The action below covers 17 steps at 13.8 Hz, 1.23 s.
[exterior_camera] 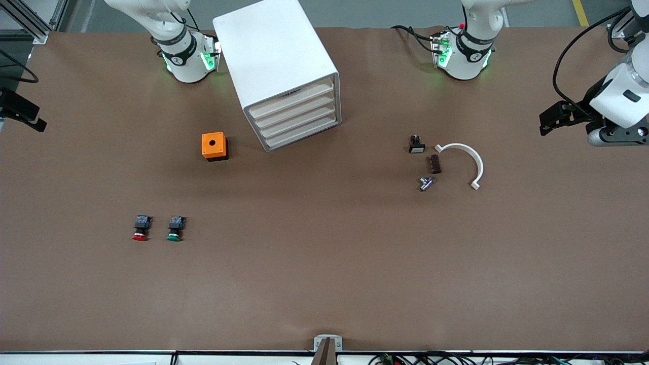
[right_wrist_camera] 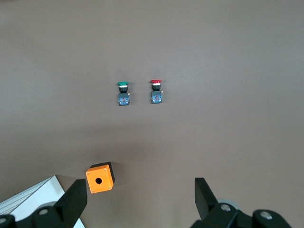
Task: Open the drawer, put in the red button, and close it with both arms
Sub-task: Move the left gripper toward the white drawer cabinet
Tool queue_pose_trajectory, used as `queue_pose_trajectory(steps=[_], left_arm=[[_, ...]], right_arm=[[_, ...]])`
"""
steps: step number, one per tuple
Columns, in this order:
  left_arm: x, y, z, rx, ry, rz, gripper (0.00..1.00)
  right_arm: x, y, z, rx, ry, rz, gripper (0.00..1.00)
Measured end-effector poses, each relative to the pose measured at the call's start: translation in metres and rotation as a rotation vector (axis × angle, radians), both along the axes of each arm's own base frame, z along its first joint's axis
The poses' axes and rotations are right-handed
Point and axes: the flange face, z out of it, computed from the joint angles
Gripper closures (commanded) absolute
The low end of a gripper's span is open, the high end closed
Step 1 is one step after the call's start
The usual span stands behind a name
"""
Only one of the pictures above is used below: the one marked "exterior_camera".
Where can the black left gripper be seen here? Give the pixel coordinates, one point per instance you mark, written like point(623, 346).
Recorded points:
point(579, 112)

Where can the red mushroom push button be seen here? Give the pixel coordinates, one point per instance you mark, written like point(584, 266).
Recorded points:
point(142, 223)

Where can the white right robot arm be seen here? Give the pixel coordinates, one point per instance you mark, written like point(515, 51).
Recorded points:
point(185, 61)

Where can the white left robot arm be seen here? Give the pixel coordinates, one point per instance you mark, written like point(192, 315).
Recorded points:
point(464, 61)

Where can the green mushroom push button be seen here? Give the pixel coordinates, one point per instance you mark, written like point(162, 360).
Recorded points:
point(176, 223)

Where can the white curved plastic arc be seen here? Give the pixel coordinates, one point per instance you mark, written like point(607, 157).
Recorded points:
point(479, 167)

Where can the dark brown terminal block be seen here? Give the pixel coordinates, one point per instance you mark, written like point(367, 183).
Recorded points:
point(436, 165)

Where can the brown table cover sheet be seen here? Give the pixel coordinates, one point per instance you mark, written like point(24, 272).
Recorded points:
point(324, 253)

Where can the aluminium frame profile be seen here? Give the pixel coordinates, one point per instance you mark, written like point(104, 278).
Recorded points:
point(35, 28)
point(616, 33)

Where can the small black white switch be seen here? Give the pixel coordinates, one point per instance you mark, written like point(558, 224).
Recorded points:
point(417, 147)

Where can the silver metal selector switch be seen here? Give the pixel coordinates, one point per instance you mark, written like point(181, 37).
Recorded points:
point(426, 184)

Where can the orange button enclosure box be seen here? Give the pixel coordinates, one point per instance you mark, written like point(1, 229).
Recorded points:
point(213, 144)

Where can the white table edge rail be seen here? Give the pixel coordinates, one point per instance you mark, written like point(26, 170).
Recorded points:
point(76, 359)

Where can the grey metal camera bracket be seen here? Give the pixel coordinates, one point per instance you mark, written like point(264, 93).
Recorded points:
point(338, 344)

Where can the brown camera post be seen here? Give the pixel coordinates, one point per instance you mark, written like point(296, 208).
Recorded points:
point(324, 355)

